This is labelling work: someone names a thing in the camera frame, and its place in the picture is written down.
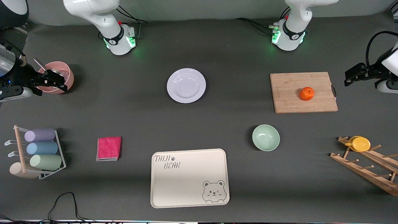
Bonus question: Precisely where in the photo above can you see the orange fruit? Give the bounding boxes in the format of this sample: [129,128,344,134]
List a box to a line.
[300,87,315,101]

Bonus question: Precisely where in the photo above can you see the black right arm base cables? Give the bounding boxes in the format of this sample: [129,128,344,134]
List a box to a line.
[117,5,148,39]

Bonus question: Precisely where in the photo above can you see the purple cup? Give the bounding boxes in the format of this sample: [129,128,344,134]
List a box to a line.
[24,128,56,142]

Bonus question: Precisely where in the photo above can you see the blue cup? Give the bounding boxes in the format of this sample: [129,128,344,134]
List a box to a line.
[26,141,58,155]

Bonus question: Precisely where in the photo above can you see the white round plate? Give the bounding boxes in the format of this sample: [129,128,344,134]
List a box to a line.
[167,68,206,104]

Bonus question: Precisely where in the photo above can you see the black table edge cable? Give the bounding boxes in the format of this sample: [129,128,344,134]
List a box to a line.
[0,192,125,224]

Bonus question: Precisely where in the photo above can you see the cream bear print tray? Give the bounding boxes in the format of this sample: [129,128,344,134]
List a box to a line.
[150,148,230,208]

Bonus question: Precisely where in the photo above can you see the yellow mug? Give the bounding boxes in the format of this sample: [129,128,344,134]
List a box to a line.
[345,136,371,152]

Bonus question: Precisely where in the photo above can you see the white wire cup rack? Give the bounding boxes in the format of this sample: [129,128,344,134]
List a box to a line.
[4,125,67,180]

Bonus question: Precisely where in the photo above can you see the beige cup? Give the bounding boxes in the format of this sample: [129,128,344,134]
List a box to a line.
[9,162,39,179]

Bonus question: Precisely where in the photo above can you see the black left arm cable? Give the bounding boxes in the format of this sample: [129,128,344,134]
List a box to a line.
[366,31,398,67]

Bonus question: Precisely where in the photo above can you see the wooden cutting board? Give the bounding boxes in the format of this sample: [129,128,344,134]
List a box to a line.
[270,72,338,114]

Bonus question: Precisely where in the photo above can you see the pale green bowl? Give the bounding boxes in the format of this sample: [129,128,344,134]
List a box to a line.
[252,124,280,152]

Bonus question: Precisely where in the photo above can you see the pink folded cloth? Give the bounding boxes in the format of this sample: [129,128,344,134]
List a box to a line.
[96,137,122,161]

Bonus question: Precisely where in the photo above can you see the black left arm base cables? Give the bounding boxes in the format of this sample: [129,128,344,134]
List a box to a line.
[235,6,291,36]

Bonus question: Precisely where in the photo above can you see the wooden mug rack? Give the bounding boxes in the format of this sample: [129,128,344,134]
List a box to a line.
[330,136,398,196]

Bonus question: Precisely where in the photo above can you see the pink bowl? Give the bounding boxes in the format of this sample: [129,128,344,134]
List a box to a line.
[37,61,74,94]

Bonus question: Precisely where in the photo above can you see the metal ladle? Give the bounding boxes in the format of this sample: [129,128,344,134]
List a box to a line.
[34,58,64,78]

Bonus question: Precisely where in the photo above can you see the green cup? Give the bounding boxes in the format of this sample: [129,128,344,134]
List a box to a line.
[30,154,62,171]

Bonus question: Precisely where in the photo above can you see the black arm base cables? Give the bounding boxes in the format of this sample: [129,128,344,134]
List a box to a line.
[117,5,148,39]
[235,6,291,36]

